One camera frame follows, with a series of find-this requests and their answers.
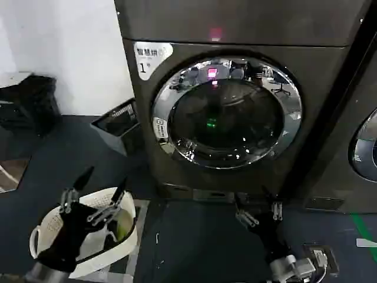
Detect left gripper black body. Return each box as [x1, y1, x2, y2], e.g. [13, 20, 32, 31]
[36, 201, 98, 272]

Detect shiny metal floor plate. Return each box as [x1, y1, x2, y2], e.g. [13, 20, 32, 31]
[0, 155, 32, 194]

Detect white plastic laundry basket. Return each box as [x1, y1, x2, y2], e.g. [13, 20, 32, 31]
[28, 186, 140, 279]

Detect white cable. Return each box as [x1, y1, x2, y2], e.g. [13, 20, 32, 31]
[312, 249, 328, 283]

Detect grey dryer with number sticker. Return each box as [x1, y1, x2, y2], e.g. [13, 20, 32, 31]
[113, 0, 374, 209]

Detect black bag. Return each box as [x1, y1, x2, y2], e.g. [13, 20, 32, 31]
[0, 72, 63, 137]

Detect grey dryer without sticker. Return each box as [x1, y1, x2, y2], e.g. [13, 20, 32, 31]
[306, 44, 377, 213]

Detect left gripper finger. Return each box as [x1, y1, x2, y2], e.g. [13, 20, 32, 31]
[86, 177, 128, 227]
[59, 166, 95, 213]

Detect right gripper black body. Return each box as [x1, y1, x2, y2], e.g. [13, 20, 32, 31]
[250, 212, 296, 264]

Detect small white door sticker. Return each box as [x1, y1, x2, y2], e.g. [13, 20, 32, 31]
[153, 117, 168, 140]

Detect green floor tape strip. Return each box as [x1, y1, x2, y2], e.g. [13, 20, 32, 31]
[349, 213, 377, 246]

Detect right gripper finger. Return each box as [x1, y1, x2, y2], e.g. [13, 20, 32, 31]
[234, 193, 259, 227]
[261, 185, 284, 221]

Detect round glass dryer door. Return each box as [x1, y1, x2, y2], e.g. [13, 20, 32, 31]
[347, 108, 377, 181]
[150, 51, 304, 171]

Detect yellow-green garment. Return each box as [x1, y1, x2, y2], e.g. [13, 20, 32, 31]
[113, 208, 134, 242]

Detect grey plastic bin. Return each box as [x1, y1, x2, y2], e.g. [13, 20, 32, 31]
[90, 98, 143, 157]

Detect black floor socket box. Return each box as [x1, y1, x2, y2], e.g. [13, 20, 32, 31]
[302, 243, 340, 274]

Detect white number sticker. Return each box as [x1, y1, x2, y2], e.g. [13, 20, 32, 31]
[133, 41, 174, 82]

